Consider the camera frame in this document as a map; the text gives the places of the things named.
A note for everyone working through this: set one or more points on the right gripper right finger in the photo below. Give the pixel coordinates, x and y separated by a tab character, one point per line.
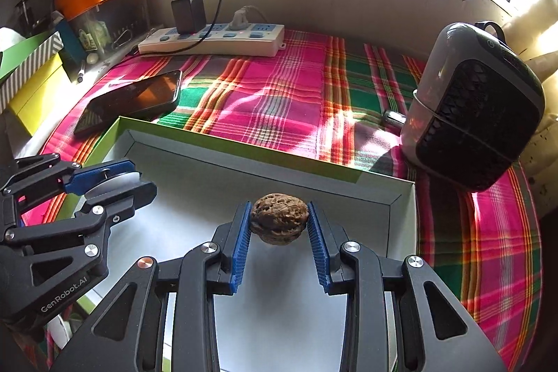
399	315

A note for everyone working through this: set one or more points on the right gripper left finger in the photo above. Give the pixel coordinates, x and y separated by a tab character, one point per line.
126	331

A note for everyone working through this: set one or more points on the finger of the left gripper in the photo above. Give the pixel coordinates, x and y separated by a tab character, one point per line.
48	176
94	214

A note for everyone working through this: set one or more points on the brown walnut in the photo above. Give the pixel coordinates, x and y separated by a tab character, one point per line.
279	219

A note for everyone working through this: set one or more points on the yellow box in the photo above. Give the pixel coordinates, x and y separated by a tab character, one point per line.
35	101

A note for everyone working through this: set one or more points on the black smartphone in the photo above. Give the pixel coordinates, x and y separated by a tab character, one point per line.
144	100

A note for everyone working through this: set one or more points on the striped grey white box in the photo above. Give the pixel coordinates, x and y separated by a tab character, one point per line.
37	51

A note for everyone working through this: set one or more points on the green box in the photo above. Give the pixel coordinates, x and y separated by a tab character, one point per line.
15	49

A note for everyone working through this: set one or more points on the green white cardboard tray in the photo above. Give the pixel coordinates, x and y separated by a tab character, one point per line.
279	319

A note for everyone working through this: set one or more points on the black charger adapter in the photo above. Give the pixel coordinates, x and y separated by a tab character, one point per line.
189	16

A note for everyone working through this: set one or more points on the small silver cylinder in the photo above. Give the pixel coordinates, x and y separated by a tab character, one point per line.
393	119

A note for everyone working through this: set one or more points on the white power strip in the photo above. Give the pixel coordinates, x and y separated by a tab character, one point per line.
255	40

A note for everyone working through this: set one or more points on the white plug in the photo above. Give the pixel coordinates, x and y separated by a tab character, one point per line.
240	20

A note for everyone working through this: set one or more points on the grey black desk heater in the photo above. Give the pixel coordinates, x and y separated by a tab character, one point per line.
473	109

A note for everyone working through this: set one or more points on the cream heart-print curtain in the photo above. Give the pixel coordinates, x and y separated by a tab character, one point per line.
532	34

